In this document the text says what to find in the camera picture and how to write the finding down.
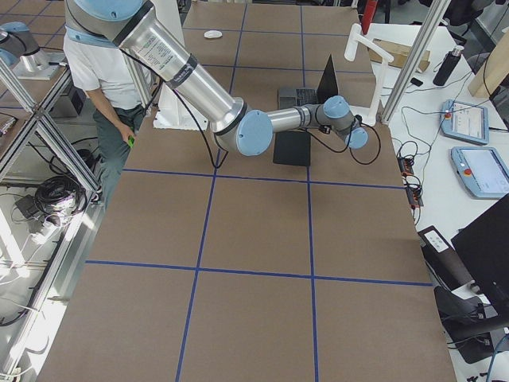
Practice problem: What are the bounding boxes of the black mouse pad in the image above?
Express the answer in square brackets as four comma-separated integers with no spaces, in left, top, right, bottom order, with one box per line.
[273,131,311,167]

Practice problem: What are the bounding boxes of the grey laptop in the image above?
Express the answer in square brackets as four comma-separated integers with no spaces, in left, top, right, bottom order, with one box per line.
[278,54,339,109]

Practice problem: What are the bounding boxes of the white computer mouse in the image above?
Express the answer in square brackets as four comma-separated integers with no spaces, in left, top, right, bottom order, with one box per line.
[204,29,223,39]

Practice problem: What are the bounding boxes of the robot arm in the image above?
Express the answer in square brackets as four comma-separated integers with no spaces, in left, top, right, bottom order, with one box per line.
[65,1,368,156]

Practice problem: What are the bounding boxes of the white desk lamp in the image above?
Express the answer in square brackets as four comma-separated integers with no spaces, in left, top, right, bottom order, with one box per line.
[344,23,394,127]

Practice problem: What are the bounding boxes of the brown paper table mat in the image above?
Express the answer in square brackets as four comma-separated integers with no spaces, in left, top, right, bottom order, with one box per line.
[37,0,458,382]

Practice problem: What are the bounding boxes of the seated person white shirt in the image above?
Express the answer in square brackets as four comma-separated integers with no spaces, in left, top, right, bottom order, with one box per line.
[63,35,146,206]

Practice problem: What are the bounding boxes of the cardboard box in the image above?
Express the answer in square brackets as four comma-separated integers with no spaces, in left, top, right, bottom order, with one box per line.
[373,39,430,72]

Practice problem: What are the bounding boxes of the upper blue teach pendant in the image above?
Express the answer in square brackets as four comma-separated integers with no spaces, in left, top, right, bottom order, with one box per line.
[440,99,489,145]

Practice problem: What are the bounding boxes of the blue teach pendant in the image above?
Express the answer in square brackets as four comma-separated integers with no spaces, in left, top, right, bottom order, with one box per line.
[440,99,489,145]
[450,146,508,200]

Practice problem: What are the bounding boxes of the lower blue teach pendant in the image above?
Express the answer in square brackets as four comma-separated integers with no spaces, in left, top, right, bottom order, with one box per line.
[450,146,508,200]

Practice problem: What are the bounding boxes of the black monitor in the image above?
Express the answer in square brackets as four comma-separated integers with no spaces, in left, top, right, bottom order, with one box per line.
[452,196,508,312]

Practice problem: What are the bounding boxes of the black water bottle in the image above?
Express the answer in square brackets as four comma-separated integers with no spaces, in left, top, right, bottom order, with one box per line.
[433,45,464,86]

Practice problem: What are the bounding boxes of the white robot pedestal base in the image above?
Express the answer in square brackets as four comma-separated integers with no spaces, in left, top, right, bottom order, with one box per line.
[153,0,208,131]

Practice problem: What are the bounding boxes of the aluminium frame post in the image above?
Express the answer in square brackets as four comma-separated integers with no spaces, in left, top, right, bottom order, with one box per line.
[381,0,451,125]

